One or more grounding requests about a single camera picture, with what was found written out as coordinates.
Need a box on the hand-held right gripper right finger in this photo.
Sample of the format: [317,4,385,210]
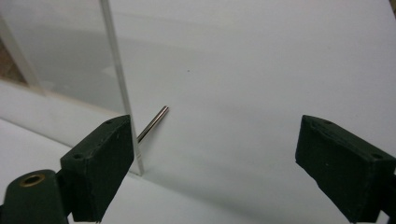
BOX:
[294,114,396,224]

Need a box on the clear acrylic photo frame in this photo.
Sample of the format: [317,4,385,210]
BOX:
[0,0,146,177]

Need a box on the white table mat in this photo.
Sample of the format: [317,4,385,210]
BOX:
[0,0,396,224]

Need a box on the metal standoff pin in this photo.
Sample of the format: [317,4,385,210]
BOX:
[135,105,170,145]

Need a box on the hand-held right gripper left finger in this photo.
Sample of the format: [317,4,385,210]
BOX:
[59,114,135,224]

